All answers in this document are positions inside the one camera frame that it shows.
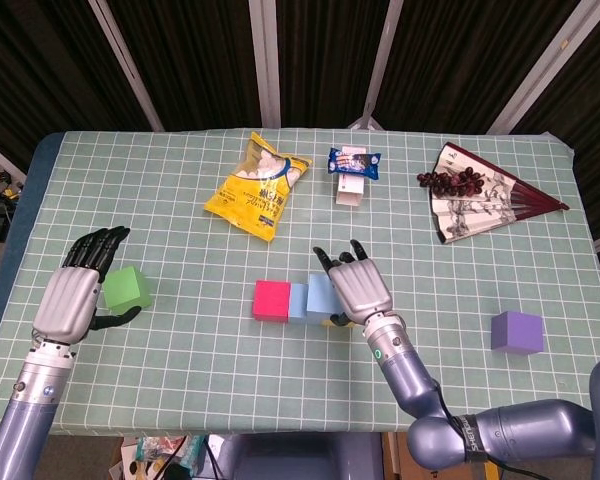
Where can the yellow snack bag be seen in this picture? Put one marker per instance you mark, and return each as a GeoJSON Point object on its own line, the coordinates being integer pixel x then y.
{"type": "Point", "coordinates": [252, 197]}

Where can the green checkered tablecloth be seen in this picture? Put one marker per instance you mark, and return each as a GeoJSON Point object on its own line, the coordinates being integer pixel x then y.
{"type": "Point", "coordinates": [230, 380]}

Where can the yellow foam cube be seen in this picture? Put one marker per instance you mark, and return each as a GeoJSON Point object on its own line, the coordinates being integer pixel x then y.
{"type": "Point", "coordinates": [330, 324]}

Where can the dark red grape bunch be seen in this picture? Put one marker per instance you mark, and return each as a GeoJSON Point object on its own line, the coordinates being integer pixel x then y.
{"type": "Point", "coordinates": [450, 182]}

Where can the painted paper folding fan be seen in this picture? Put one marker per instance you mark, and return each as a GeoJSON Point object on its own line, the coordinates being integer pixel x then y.
{"type": "Point", "coordinates": [470, 215]}

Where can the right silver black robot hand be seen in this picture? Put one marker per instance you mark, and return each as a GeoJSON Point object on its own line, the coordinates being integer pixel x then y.
{"type": "Point", "coordinates": [360, 290]}

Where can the brown cardboard box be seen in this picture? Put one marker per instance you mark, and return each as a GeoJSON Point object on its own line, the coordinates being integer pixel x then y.
{"type": "Point", "coordinates": [395, 450]}

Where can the blue cookie packet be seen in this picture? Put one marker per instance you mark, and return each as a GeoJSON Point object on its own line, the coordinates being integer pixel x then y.
{"type": "Point", "coordinates": [355, 162]}

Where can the blue-grey robot torso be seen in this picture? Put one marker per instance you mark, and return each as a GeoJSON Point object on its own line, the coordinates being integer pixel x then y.
{"type": "Point", "coordinates": [300, 460]}

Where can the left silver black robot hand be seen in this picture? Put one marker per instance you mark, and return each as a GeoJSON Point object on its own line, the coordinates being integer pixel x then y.
{"type": "Point", "coordinates": [67, 305]}

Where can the light blue foam cube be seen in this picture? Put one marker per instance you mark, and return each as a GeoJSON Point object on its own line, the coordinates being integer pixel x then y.
{"type": "Point", "coordinates": [320, 295]}
{"type": "Point", "coordinates": [297, 302]}

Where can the teal printed plastic bag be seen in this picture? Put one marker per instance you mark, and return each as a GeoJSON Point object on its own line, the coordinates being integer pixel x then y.
{"type": "Point", "coordinates": [150, 447]}

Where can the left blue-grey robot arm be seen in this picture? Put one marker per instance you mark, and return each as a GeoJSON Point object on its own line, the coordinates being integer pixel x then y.
{"type": "Point", "coordinates": [25, 415]}

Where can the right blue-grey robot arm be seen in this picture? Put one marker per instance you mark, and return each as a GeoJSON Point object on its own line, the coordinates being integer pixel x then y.
{"type": "Point", "coordinates": [410, 380]}

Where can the purple foam cube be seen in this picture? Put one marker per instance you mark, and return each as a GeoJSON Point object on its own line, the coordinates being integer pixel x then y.
{"type": "Point", "coordinates": [517, 332]}

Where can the red foam cube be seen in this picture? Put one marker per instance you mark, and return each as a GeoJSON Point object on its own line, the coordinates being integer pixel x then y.
{"type": "Point", "coordinates": [271, 300]}

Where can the green foam cube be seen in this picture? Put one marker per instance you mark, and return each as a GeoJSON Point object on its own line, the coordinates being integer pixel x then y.
{"type": "Point", "coordinates": [127, 287]}

